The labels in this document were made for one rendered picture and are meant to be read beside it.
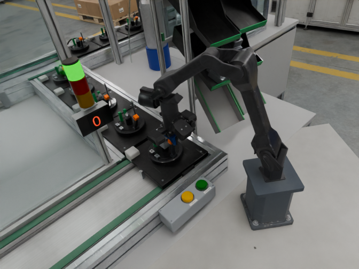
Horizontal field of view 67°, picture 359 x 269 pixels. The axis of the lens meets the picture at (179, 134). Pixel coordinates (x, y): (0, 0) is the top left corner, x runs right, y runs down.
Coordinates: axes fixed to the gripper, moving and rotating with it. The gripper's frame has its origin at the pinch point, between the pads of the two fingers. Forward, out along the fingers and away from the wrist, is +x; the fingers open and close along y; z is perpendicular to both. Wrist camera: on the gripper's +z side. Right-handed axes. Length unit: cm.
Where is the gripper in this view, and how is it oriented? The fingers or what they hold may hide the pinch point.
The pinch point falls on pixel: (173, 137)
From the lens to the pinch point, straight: 97.4
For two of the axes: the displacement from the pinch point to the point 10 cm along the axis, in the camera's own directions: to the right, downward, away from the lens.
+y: 7.4, -5.0, 4.6
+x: 1.0, 7.5, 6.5
